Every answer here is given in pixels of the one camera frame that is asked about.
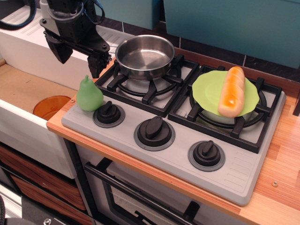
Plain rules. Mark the white toy sink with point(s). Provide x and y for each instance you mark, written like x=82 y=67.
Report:
x=29 y=73

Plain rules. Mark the wooden drawer cabinet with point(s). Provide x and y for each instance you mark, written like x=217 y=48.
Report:
x=45 y=186

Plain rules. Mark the oven door with handle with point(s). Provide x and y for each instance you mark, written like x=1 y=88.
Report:
x=130 y=198

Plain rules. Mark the grey toy stove top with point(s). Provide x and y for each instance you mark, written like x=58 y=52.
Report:
x=193 y=142

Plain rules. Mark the middle black stove knob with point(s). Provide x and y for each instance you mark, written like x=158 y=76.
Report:
x=154 y=134

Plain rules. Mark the lime green plate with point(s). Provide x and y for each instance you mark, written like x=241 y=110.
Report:
x=207 y=92

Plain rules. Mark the black stove knob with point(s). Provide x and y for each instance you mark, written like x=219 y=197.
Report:
x=109 y=115
x=154 y=134
x=206 y=156

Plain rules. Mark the orange sink drain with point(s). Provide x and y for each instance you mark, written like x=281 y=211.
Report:
x=49 y=106

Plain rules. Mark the right black stove knob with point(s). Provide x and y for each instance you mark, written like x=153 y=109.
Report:
x=206 y=156

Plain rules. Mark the stainless steel pan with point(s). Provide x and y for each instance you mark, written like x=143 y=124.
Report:
x=145 y=57

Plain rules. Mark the left black burner grate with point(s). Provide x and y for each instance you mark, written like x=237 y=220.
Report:
x=155 y=96

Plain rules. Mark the left black stove knob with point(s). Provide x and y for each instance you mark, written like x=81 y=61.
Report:
x=109 y=115

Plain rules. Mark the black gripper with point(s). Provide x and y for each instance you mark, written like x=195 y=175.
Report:
x=65 y=32

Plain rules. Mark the toy bread loaf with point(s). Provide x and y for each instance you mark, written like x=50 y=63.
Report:
x=232 y=97

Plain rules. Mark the green toy pear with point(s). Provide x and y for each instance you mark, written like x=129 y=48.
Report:
x=89 y=96

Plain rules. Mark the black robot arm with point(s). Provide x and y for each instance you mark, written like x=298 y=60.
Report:
x=70 y=6

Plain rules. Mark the grey toy faucet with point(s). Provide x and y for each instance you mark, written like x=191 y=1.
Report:
x=44 y=8

